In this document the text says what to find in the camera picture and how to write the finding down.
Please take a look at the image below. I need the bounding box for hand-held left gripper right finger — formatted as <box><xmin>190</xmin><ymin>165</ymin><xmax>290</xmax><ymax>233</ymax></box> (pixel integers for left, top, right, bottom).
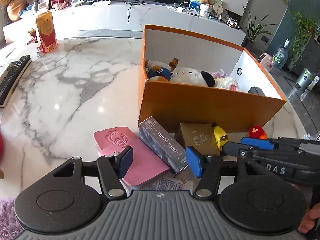
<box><xmin>185</xmin><ymin>146</ymin><xmax>274</xmax><ymax>201</ymax></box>

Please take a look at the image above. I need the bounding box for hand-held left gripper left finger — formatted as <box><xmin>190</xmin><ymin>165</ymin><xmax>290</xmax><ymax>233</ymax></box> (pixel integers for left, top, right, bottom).
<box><xmin>52</xmin><ymin>146</ymin><xmax>134</xmax><ymax>200</ymax></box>

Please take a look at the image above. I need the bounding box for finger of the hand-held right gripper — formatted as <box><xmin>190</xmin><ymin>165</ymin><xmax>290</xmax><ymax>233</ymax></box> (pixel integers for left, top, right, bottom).
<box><xmin>240</xmin><ymin>136</ymin><xmax>320</xmax><ymax>151</ymax></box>
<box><xmin>224</xmin><ymin>142</ymin><xmax>255</xmax><ymax>158</ymax></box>

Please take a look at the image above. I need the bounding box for red crochet flower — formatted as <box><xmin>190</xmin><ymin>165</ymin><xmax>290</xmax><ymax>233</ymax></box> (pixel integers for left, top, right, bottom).
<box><xmin>248</xmin><ymin>125</ymin><xmax>265</xmax><ymax>139</ymax></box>

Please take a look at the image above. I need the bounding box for pink leather wallet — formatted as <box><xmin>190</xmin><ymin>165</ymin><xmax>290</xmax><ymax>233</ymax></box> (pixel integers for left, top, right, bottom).
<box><xmin>94</xmin><ymin>127</ymin><xmax>170</xmax><ymax>187</ymax></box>

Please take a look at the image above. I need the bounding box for yellow tape measure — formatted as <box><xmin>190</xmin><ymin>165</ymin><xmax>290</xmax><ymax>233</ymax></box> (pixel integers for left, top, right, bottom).
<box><xmin>212</xmin><ymin>125</ymin><xmax>230</xmax><ymax>153</ymax></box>

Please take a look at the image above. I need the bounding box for small gold brown box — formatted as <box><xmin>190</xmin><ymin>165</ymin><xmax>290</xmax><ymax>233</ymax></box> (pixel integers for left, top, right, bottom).
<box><xmin>174</xmin><ymin>123</ymin><xmax>222</xmax><ymax>157</ymax></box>

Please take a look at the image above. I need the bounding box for printed paper leaflet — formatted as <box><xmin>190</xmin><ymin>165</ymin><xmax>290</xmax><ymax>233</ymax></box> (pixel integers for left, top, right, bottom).
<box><xmin>140</xmin><ymin>177</ymin><xmax>194</xmax><ymax>198</ymax></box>

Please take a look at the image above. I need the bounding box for long narrow printed box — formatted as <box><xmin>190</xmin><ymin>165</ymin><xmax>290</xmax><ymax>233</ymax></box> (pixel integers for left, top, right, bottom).
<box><xmin>139</xmin><ymin>116</ymin><xmax>188</xmax><ymax>174</ymax></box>

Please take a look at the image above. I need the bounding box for black book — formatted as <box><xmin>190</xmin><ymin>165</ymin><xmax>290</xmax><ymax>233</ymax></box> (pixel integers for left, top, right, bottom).
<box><xmin>248</xmin><ymin>86</ymin><xmax>265</xmax><ymax>96</ymax></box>

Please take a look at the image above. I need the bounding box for orange cardboard box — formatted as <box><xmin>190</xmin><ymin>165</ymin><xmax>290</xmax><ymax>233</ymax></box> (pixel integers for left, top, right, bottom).
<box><xmin>137</xmin><ymin>24</ymin><xmax>287</xmax><ymax>133</ymax></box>

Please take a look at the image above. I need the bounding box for white pink crochet bunny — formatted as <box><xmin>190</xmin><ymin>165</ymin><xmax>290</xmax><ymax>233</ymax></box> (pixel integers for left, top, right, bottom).
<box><xmin>212</xmin><ymin>69</ymin><xmax>240</xmax><ymax>92</ymax></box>

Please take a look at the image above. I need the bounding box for white plush with black ear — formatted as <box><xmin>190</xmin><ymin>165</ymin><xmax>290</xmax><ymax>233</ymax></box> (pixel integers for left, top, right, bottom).
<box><xmin>170</xmin><ymin>67</ymin><xmax>216</xmax><ymax>87</ymax></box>

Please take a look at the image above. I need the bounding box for brown white dog plush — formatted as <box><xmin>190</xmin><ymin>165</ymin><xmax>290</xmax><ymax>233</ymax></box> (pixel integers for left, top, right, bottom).
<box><xmin>145</xmin><ymin>59</ymin><xmax>173</xmax><ymax>82</ymax></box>

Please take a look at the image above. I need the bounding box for small brown bear doll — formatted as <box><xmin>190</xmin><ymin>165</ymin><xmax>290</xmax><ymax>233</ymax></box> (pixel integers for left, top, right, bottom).
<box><xmin>167</xmin><ymin>57</ymin><xmax>180</xmax><ymax>72</ymax></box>

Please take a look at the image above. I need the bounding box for person's right hand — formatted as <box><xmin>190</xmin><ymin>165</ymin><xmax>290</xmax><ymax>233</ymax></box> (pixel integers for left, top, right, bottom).
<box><xmin>297</xmin><ymin>201</ymin><xmax>320</xmax><ymax>234</ymax></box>

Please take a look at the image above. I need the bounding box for metal trash can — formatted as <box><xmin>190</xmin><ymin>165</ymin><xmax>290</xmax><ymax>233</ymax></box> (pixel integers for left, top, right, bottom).
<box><xmin>295</xmin><ymin>67</ymin><xmax>316</xmax><ymax>90</ymax></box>

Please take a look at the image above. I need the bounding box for pink space heater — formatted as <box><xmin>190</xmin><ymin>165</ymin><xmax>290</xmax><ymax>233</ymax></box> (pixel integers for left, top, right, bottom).
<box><xmin>257</xmin><ymin>53</ymin><xmax>275</xmax><ymax>71</ymax></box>

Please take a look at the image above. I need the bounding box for water jug with pump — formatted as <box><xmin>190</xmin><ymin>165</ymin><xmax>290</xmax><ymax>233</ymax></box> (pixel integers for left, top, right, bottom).
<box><xmin>272</xmin><ymin>39</ymin><xmax>290</xmax><ymax>69</ymax></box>

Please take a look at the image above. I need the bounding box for floor potted plant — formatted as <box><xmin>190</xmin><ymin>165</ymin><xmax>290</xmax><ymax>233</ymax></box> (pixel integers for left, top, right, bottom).
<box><xmin>241</xmin><ymin>5</ymin><xmax>278</xmax><ymax>49</ymax></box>

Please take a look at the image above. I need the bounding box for trailing vine plant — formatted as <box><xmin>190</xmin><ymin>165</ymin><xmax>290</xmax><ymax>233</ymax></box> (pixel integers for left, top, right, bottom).
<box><xmin>287</xmin><ymin>11</ymin><xmax>318</xmax><ymax>65</ymax></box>

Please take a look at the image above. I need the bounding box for purple fluffy blanket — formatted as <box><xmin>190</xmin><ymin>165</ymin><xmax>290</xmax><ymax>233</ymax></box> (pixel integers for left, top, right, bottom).
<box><xmin>0</xmin><ymin>197</ymin><xmax>23</xmax><ymax>240</ymax></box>

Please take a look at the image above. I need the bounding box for black keyboard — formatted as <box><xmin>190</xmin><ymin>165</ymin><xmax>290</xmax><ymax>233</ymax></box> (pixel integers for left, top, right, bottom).
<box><xmin>0</xmin><ymin>55</ymin><xmax>32</xmax><ymax>108</ymax></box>

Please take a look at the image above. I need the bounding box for white TV cabinet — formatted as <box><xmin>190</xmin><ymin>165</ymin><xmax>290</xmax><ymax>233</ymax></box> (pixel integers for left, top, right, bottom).
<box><xmin>2</xmin><ymin>0</ymin><xmax>247</xmax><ymax>48</ymax></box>

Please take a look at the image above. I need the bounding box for green blue painting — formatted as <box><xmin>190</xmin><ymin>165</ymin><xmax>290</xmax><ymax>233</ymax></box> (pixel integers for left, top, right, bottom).
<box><xmin>189</xmin><ymin>0</ymin><xmax>223</xmax><ymax>13</ymax></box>

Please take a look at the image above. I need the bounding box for red yellow carton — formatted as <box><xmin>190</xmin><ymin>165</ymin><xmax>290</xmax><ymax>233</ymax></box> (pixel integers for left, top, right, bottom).
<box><xmin>35</xmin><ymin>9</ymin><xmax>58</xmax><ymax>53</ymax></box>

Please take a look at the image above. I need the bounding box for red gift box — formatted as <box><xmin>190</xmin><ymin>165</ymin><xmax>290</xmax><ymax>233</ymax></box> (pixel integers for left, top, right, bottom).
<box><xmin>51</xmin><ymin>0</ymin><xmax>68</xmax><ymax>10</ymax></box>

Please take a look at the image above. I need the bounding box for brown vase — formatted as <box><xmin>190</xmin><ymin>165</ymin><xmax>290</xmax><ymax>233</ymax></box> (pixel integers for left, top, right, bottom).
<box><xmin>6</xmin><ymin>0</ymin><xmax>24</xmax><ymax>23</ymax></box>

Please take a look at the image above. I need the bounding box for black cable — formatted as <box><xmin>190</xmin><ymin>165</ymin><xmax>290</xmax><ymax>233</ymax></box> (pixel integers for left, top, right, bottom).
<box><xmin>126</xmin><ymin>1</ymin><xmax>145</xmax><ymax>24</ymax></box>

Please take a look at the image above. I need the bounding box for white charger with cables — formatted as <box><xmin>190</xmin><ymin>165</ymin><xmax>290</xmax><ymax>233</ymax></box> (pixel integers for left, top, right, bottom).
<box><xmin>167</xmin><ymin>2</ymin><xmax>190</xmax><ymax>13</ymax></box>

